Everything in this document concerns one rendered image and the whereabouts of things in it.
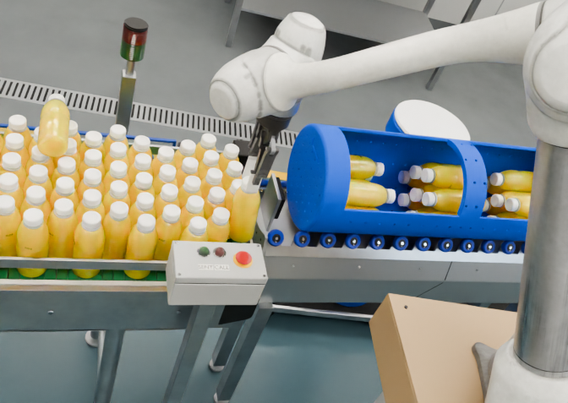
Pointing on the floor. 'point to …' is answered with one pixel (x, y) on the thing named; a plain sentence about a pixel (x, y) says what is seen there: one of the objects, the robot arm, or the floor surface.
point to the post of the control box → (188, 352)
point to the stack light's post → (125, 100)
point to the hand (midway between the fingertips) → (252, 175)
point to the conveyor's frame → (101, 314)
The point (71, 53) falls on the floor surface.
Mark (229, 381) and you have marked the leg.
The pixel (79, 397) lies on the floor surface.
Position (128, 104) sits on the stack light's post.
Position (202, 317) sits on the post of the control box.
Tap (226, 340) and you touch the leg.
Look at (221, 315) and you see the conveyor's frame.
